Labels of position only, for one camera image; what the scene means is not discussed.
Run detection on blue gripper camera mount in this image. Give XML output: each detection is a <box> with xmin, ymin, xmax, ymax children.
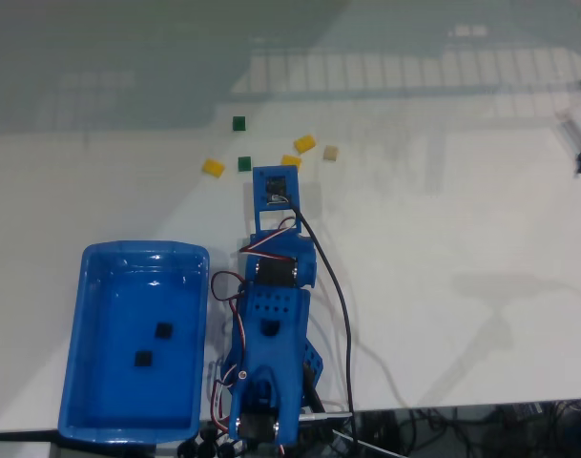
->
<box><xmin>251</xmin><ymin>165</ymin><xmax>301</xmax><ymax>235</ymax></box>

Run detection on black cable tangle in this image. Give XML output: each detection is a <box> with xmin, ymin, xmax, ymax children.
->
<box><xmin>356</xmin><ymin>403</ymin><xmax>581</xmax><ymax>458</ymax></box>

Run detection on blue plastic bin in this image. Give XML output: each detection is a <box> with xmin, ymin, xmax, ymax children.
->
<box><xmin>57</xmin><ymin>239</ymin><xmax>211</xmax><ymax>443</ymax></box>

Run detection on black base clamp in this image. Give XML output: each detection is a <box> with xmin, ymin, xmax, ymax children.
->
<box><xmin>301</xmin><ymin>362</ymin><xmax>325</xmax><ymax>412</ymax></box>

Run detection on black knobs under table edge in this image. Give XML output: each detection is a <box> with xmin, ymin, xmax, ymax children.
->
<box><xmin>177</xmin><ymin>427</ymin><xmax>239</xmax><ymax>458</ymax></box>

